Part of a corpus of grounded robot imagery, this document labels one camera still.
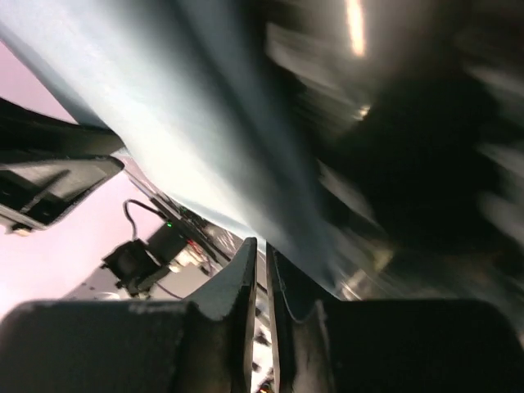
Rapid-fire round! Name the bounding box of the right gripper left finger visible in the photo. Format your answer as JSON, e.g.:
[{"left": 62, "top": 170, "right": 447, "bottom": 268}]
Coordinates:
[{"left": 1, "top": 237, "right": 257, "bottom": 392}]

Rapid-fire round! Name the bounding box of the black marbled table mat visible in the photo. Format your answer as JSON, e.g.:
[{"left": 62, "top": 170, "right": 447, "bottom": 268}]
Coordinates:
[{"left": 255, "top": 1, "right": 523, "bottom": 303}]

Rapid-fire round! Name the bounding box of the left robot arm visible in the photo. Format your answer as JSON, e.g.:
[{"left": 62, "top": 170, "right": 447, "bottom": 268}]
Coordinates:
[{"left": 1, "top": 100, "right": 124, "bottom": 236}]

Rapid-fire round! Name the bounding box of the grey-blue t-shirt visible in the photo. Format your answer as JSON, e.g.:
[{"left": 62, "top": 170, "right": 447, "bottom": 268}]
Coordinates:
[{"left": 1, "top": 1, "right": 342, "bottom": 294}]

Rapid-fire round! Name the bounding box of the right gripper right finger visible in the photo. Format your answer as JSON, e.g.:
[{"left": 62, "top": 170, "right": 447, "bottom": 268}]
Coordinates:
[{"left": 266, "top": 247, "right": 523, "bottom": 392}]

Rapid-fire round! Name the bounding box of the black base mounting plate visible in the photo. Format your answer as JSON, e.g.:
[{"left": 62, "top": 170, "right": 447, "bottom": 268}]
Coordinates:
[{"left": 101, "top": 174, "right": 237, "bottom": 300}]

